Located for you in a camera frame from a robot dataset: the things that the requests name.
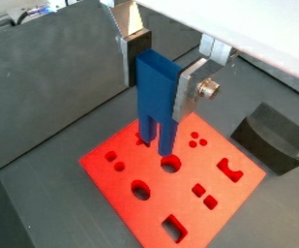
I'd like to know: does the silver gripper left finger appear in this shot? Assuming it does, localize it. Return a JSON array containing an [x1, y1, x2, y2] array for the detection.
[[101, 0, 151, 87]]

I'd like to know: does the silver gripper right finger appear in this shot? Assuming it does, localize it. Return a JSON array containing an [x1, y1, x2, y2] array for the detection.
[[173, 34, 238, 123]]

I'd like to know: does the silver cable connector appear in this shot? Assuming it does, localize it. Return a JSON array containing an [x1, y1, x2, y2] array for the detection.
[[7, 2, 59, 25]]

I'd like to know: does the blue two-pronged peg object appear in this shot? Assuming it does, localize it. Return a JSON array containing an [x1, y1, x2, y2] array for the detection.
[[137, 49, 182, 157]]

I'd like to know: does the red insertion board with holes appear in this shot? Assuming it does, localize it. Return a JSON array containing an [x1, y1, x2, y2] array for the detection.
[[81, 114, 266, 248]]

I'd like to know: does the large grey panel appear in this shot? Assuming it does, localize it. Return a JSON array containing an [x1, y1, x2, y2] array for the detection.
[[0, 0, 125, 169]]

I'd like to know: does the dark grey curved block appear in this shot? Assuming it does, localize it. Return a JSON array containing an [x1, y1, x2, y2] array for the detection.
[[231, 103, 299, 175]]

